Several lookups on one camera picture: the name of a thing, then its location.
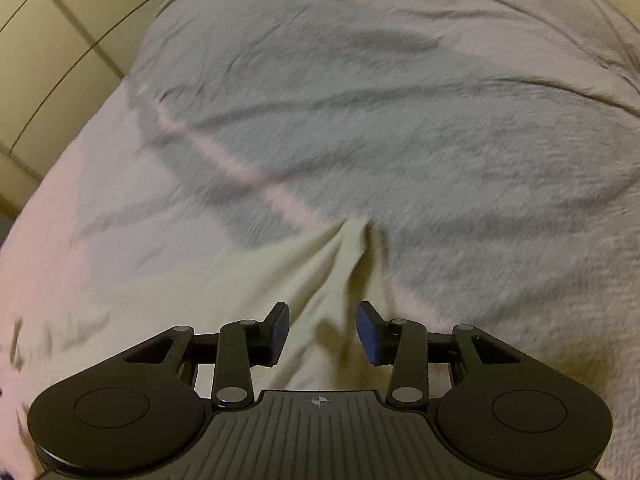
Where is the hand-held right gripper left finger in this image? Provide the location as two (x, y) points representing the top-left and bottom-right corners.
(122, 302), (290, 409)

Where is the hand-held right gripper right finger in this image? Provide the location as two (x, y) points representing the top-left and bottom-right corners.
(355, 301), (522, 409)

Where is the cream garment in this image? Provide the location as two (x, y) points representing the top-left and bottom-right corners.
(165, 214), (401, 397)

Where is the grey fleece blanket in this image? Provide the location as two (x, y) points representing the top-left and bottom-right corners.
(75, 0), (640, 376)

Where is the pink bed sheet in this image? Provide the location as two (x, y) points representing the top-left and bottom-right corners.
(0, 77), (640, 480)

